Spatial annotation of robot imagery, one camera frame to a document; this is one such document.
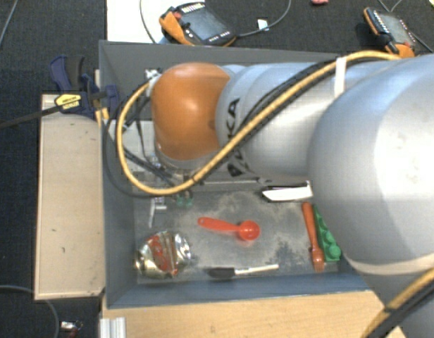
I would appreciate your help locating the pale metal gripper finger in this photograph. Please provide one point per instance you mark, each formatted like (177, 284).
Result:
(161, 207)
(153, 212)

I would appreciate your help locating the crushed silver and red can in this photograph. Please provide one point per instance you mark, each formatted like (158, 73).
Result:
(160, 255)

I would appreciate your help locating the grey metal bin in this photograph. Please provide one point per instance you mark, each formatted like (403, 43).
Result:
(217, 255)

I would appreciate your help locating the pale wood flat board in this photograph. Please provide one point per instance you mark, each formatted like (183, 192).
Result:
(70, 203)

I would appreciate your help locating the red measuring spoon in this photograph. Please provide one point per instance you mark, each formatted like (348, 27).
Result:
(248, 230)

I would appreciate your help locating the black and white flat box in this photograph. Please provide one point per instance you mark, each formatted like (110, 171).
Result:
(287, 194)

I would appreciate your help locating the green toy building block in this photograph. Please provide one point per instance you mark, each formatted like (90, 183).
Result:
(328, 241)

